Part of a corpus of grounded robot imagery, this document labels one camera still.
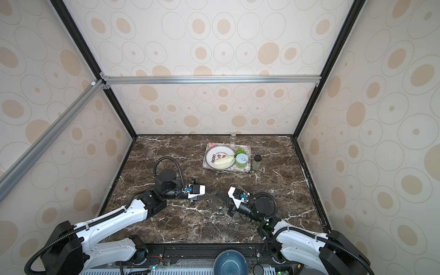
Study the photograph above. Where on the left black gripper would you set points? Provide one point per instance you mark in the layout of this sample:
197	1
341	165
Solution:
201	197

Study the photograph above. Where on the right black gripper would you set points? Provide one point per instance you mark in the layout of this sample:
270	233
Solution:
228	201

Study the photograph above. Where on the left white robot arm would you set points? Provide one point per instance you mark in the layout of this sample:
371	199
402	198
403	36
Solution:
72	249

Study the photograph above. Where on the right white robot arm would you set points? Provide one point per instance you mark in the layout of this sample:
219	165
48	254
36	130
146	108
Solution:
330	253

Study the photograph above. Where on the pale napa cabbage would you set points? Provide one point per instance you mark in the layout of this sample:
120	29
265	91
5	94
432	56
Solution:
224	163

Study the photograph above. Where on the green labelled tin can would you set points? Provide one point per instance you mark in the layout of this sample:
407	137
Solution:
242	161

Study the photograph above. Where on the white round plate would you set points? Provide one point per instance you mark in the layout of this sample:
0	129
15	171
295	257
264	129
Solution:
216	152

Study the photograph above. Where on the green herb spice jar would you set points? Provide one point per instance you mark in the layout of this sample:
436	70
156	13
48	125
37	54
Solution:
256	164

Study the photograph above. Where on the green plastic leaf vegetable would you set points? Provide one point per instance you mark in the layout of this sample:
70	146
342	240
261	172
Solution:
240	151

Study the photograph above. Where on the floral rectangular tray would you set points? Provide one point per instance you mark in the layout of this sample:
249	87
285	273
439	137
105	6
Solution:
233	168

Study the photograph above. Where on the clear glass shaker bottle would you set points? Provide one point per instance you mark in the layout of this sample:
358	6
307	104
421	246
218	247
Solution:
233	136

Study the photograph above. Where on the blue ceramic bowl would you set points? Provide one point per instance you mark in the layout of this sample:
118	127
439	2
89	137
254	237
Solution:
230	262

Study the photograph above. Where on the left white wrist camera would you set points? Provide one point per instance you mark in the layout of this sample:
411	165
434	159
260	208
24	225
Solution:
196	191

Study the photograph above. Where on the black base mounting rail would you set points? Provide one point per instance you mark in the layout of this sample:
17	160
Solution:
169	254

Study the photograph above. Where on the horizontal aluminium frame rail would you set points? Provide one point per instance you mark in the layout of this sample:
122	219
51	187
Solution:
112	80

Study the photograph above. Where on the side aluminium frame rail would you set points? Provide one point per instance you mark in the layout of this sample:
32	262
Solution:
19	169

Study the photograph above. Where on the black vertical left corner post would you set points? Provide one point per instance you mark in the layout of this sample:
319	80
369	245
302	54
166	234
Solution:
75	33

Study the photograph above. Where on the black vertical corner post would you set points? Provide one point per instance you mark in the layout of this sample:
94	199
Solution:
75	33
341	39

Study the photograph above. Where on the black vertical right corner post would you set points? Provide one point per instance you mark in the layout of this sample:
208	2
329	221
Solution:
341	39

